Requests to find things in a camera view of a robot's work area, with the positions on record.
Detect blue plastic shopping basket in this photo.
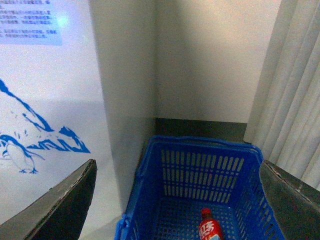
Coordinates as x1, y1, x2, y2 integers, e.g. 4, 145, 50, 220
114, 135, 285, 240

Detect white vertical blinds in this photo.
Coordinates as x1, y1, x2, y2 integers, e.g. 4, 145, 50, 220
243, 0, 320, 189

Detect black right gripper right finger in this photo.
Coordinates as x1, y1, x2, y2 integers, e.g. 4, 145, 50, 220
259, 160, 320, 240

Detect white blue chest freezer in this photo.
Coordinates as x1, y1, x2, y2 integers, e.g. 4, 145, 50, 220
0, 0, 156, 240

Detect red drink bottle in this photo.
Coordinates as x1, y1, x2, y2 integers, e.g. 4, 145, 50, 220
198, 208, 224, 240

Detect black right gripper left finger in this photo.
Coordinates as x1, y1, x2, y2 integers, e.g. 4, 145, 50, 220
0, 159, 97, 240

